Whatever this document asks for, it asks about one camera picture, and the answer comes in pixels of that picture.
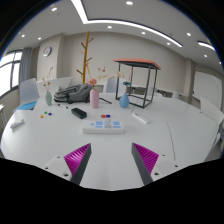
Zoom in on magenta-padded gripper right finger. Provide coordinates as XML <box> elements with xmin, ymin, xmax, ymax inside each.
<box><xmin>131</xmin><ymin>143</ymin><xmax>183</xmax><ymax>186</ymax></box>

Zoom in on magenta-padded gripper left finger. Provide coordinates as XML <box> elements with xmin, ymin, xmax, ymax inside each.
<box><xmin>41</xmin><ymin>143</ymin><xmax>92</xmax><ymax>186</ymax></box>

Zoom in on small clear white charger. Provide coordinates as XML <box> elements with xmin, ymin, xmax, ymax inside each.
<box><xmin>103</xmin><ymin>119</ymin><xmax>113</xmax><ymax>130</ymax></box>

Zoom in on white remote control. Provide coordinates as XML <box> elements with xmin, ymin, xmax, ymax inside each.
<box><xmin>131</xmin><ymin>112</ymin><xmax>150</xmax><ymax>125</ymax></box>

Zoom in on black rectangular box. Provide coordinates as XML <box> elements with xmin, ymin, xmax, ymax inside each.
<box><xmin>70</xmin><ymin>107</ymin><xmax>88</xmax><ymax>120</ymax></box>

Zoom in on blue vase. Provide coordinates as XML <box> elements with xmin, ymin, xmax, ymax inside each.
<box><xmin>119</xmin><ymin>92</ymin><xmax>130</xmax><ymax>109</ymax></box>

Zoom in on pink vase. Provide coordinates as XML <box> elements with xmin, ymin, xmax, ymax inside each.
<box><xmin>89</xmin><ymin>88</ymin><xmax>100</xmax><ymax>109</ymax></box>

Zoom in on grey backpack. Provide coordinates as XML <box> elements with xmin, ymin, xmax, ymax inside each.
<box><xmin>53</xmin><ymin>83</ymin><xmax>94</xmax><ymax>105</ymax></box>

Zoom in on green vase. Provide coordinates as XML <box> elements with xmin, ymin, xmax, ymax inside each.
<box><xmin>45</xmin><ymin>90</ymin><xmax>53</xmax><ymax>107</ymax></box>

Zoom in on white board eraser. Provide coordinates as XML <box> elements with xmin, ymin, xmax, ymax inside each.
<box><xmin>9</xmin><ymin>118</ymin><xmax>26</xmax><ymax>130</ymax></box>

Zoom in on blue flower bouquet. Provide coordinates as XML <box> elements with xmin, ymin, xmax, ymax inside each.
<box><xmin>116</xmin><ymin>70</ymin><xmax>133</xmax><ymax>95</ymax></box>

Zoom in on pink flower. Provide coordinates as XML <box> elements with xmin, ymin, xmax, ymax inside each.
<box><xmin>87</xmin><ymin>78</ymin><xmax>98</xmax><ymax>90</ymax></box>

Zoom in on dried flower stems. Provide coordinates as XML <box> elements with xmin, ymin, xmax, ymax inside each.
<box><xmin>41</xmin><ymin>66</ymin><xmax>55</xmax><ymax>93</ymax></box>

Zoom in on group of white chairs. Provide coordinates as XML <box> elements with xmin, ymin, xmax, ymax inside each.
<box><xmin>105</xmin><ymin>76</ymin><xmax>188</xmax><ymax>99</ymax></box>

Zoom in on white chair with blue cushion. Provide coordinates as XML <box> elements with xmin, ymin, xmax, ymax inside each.
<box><xmin>13</xmin><ymin>77</ymin><xmax>41</xmax><ymax>113</ymax></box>

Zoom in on white whiteboard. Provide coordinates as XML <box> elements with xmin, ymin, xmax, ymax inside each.
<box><xmin>193</xmin><ymin>70</ymin><xmax>224</xmax><ymax>111</ymax></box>

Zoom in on wooden coat rack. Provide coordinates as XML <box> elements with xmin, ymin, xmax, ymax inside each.
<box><xmin>75</xmin><ymin>31</ymin><xmax>95</xmax><ymax>85</ymax></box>

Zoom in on grey curtain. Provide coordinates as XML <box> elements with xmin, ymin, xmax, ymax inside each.
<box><xmin>18</xmin><ymin>46</ymin><xmax>33</xmax><ymax>88</ymax></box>

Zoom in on window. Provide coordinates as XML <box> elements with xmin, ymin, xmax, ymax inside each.
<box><xmin>0</xmin><ymin>49</ymin><xmax>24</xmax><ymax>98</ymax></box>

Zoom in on short ceiling light strip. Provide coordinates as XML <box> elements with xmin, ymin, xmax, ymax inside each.
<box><xmin>197</xmin><ymin>40</ymin><xmax>217</xmax><ymax>52</ymax></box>

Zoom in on long ceiling light strip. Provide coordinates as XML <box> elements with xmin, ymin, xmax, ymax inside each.
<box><xmin>70</xmin><ymin>0</ymin><xmax>184</xmax><ymax>48</ymax></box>

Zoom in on group of round ceiling lights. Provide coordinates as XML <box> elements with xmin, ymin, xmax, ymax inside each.
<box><xmin>19</xmin><ymin>0</ymin><xmax>223</xmax><ymax>64</ymax></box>

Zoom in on black strap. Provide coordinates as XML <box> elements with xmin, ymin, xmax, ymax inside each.
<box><xmin>99</xmin><ymin>97</ymin><xmax>113</xmax><ymax>105</ymax></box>

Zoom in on black frame orange-topped stand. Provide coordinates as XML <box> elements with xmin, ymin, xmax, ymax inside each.
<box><xmin>112</xmin><ymin>58</ymin><xmax>162</xmax><ymax>109</ymax></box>

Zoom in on round wall clock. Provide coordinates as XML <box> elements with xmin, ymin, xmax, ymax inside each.
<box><xmin>42</xmin><ymin>46</ymin><xmax>53</xmax><ymax>58</ymax></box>

